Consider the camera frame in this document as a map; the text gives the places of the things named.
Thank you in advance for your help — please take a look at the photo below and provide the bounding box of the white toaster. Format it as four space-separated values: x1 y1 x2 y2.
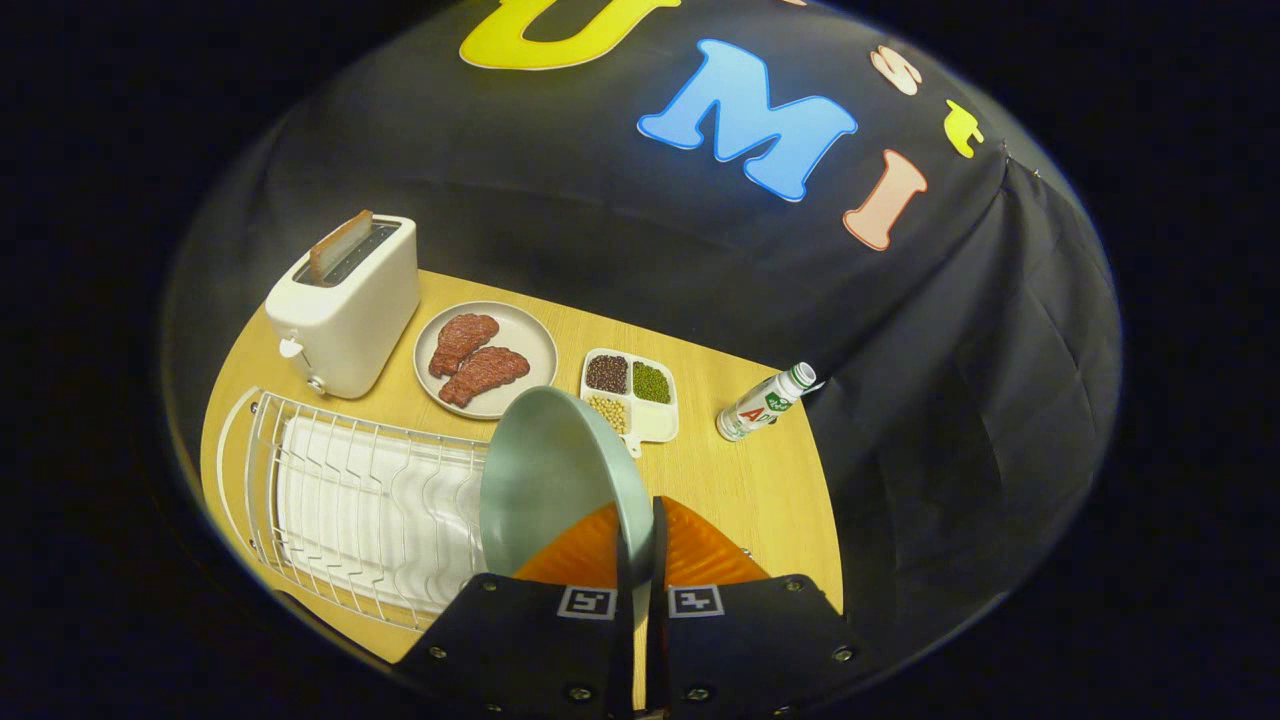
264 213 421 401

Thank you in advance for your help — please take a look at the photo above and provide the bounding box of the beige round plate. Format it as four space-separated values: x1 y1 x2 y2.
413 301 559 420

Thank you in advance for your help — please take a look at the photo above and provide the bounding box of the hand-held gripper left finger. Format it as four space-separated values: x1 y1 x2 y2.
395 502 636 720

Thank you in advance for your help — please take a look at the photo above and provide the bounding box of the black backdrop cloth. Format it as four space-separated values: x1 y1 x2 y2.
165 0 1121 661

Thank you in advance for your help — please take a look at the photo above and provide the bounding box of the white green drink bottle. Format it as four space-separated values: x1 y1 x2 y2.
715 362 823 443

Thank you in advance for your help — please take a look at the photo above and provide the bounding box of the brown bread slice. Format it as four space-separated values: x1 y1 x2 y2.
308 209 375 283

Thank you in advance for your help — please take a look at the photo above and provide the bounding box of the pale green plate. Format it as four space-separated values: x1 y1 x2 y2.
479 386 655 591

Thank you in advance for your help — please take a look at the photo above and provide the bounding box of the red-brown meat piece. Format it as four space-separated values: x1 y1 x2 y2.
438 346 532 409
428 313 501 379

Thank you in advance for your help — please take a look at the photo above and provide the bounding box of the white wire dish rack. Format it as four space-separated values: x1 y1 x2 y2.
215 387 501 633

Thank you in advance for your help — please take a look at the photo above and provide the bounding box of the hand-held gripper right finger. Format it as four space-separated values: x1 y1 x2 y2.
647 495 871 720

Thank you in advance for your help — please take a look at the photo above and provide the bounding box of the white divided tray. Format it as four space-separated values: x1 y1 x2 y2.
579 347 680 459

